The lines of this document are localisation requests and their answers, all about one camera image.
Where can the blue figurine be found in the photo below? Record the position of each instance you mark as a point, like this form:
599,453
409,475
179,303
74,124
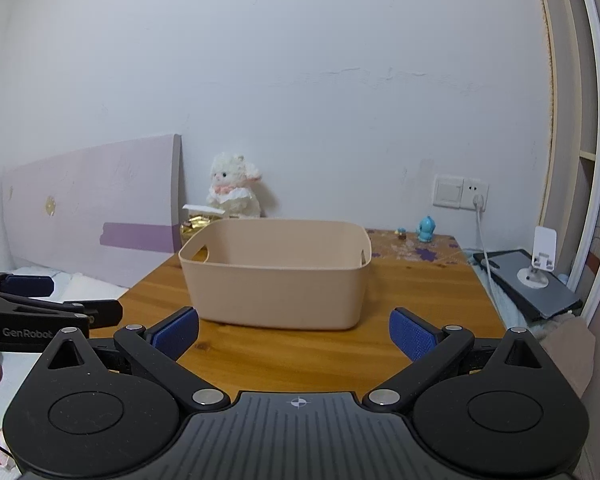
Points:
426,230

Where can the white wall switch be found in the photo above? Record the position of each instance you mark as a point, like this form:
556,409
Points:
448,190

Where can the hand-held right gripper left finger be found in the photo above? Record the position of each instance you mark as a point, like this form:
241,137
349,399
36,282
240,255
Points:
175,335

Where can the white phone stand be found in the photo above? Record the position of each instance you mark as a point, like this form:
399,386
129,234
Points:
545,242

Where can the light blue towel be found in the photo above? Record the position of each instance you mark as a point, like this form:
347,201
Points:
510,305

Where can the white wall socket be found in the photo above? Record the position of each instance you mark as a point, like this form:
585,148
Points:
475,189

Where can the white paper card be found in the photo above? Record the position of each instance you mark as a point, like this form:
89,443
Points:
202,208

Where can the dark grey laptop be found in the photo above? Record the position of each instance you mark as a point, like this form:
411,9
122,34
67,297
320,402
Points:
555,295

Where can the white bed sheets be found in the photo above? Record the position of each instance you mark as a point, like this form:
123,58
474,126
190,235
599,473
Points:
80,287

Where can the beige plastic storage bin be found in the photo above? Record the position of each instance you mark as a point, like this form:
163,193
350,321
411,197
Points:
275,285

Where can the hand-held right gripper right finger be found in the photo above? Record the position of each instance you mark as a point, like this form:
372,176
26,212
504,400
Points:
412,335

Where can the pink bed headboard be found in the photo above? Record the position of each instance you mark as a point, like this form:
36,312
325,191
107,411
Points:
80,200

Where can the floral patterned table mat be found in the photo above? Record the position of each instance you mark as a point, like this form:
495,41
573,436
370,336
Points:
410,252

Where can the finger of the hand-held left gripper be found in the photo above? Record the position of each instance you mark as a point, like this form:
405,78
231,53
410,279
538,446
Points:
100,312
27,284

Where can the white plush lamb toy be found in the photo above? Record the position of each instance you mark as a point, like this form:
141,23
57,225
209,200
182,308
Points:
232,185

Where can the grey fluffy cloth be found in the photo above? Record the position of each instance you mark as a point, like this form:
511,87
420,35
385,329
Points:
547,325

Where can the white wardrobe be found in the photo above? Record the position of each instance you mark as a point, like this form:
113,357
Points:
585,110

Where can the beige cloth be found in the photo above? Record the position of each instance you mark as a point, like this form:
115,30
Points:
570,355

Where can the small mushroom figurine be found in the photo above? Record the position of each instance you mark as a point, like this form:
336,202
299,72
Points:
401,233

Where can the gold foil package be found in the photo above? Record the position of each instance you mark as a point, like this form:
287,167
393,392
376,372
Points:
195,225

